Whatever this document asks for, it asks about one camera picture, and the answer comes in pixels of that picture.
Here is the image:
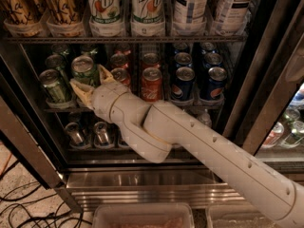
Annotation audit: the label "right silver can bottom shelf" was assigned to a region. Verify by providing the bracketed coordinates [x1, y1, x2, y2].
[118, 134, 128, 147]

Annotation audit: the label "right Teas Tea bottle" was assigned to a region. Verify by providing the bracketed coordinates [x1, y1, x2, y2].
[213, 0, 251, 36]

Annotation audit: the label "right clear plastic bin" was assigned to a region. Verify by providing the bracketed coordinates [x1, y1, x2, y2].
[206, 204, 281, 228]

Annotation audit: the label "lacroix can shelf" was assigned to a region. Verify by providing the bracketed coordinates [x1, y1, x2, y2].
[46, 0, 85, 37]
[0, 0, 46, 37]

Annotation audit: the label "right fridge glass door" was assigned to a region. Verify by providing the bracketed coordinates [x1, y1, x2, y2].
[218, 0, 304, 175]

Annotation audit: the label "left silver can bottom shelf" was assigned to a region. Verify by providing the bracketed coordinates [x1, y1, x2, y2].
[65, 122, 86, 146]

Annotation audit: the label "middle left Coca-Cola can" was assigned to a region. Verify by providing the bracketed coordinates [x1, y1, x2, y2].
[110, 53, 129, 69]

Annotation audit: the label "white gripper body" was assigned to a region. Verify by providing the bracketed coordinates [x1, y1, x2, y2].
[91, 81, 130, 123]

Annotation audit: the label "wire shelf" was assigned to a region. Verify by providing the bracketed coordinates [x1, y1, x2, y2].
[46, 97, 223, 112]
[4, 35, 247, 44]

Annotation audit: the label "right water bottle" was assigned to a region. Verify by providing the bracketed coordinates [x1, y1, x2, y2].
[198, 113, 212, 127]

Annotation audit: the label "pepsi can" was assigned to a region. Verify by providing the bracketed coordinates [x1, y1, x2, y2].
[174, 52, 193, 69]
[203, 52, 222, 68]
[171, 66, 195, 101]
[199, 66, 227, 101]

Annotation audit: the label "right LaCroix can top shelf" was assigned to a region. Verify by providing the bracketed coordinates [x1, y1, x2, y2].
[46, 0, 85, 37]

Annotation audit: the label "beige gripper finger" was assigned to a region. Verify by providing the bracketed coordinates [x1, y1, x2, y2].
[69, 79, 94, 109]
[97, 65, 116, 85]

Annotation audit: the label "right 7UP can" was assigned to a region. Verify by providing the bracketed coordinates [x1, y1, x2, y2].
[131, 0, 165, 37]

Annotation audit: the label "middle right Coca-Cola can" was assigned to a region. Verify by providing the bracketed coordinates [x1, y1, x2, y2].
[142, 52, 161, 69]

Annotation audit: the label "middle left Pepsi can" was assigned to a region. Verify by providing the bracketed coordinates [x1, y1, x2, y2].
[174, 52, 193, 69]

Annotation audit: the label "left clear plastic bin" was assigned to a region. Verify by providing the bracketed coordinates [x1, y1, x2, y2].
[92, 203, 195, 228]

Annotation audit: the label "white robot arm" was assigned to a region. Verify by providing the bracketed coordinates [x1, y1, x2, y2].
[70, 66, 304, 228]

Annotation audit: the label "black floor cables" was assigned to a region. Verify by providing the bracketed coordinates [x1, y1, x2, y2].
[0, 160, 93, 228]

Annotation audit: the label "front left Pepsi can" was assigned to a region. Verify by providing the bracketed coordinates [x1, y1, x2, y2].
[171, 66, 195, 101]

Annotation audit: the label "orange floor cable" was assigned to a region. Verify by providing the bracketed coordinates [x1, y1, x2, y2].
[0, 152, 13, 178]

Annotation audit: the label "coca-cola can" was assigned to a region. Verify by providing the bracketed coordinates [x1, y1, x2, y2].
[141, 67, 162, 102]
[111, 68, 131, 87]
[142, 52, 161, 69]
[110, 53, 129, 69]

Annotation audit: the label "front right Coca-Cola can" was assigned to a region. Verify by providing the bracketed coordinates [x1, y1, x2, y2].
[141, 67, 162, 102]

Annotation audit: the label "middle silver can bottom shelf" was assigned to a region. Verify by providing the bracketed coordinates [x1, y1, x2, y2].
[93, 122, 112, 145]

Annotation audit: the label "left 7UP can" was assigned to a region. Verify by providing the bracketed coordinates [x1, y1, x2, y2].
[88, 0, 123, 37]

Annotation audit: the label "middle right Pepsi can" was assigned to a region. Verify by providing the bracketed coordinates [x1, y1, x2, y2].
[203, 52, 222, 68]

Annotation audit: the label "teas tea bottle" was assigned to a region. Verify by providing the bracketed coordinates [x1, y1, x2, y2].
[172, 0, 207, 36]
[213, 0, 251, 36]

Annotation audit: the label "left Teas Tea bottle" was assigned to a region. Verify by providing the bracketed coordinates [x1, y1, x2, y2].
[172, 0, 207, 36]

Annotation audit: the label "left LaCroix can top shelf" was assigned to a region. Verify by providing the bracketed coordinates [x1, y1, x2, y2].
[0, 0, 46, 37]

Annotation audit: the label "front right Pepsi can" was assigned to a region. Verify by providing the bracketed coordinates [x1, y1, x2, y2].
[199, 66, 227, 101]

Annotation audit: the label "green can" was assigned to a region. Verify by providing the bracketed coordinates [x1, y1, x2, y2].
[71, 55, 100, 87]
[45, 54, 69, 84]
[39, 69, 72, 109]

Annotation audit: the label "middle wire shelf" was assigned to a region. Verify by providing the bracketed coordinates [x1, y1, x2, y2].
[46, 97, 223, 112]

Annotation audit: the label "7up can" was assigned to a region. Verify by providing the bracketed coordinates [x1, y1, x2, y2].
[131, 0, 165, 37]
[88, 0, 123, 37]

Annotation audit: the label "top wire shelf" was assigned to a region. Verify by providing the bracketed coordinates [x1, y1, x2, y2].
[4, 35, 247, 44]

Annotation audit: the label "clear plastic bin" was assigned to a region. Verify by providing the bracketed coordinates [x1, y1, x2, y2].
[92, 203, 195, 228]
[206, 204, 281, 228]

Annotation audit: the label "front left Coca-Cola can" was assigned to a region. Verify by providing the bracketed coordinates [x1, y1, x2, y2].
[111, 68, 131, 87]

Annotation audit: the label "open fridge door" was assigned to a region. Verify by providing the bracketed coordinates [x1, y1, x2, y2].
[0, 61, 83, 213]

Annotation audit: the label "silver can shelf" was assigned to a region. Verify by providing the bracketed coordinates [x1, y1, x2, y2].
[118, 134, 128, 147]
[65, 122, 86, 146]
[93, 122, 112, 145]

